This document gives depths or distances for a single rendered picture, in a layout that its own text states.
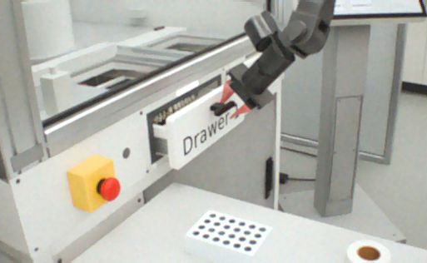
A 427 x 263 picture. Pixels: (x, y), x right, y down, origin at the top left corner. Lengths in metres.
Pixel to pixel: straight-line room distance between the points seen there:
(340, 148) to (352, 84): 0.29
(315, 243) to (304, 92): 2.02
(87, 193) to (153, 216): 0.18
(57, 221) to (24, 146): 0.15
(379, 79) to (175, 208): 1.86
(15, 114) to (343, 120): 1.49
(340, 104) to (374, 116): 0.78
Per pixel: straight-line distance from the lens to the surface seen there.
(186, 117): 0.91
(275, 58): 0.89
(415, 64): 3.90
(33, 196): 0.75
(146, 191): 0.99
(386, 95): 2.62
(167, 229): 0.86
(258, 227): 0.79
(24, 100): 0.70
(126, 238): 0.85
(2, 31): 0.66
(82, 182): 0.75
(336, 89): 1.88
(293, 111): 2.85
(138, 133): 0.90
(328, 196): 2.10
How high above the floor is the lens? 1.26
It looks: 24 degrees down
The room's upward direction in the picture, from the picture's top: 2 degrees counter-clockwise
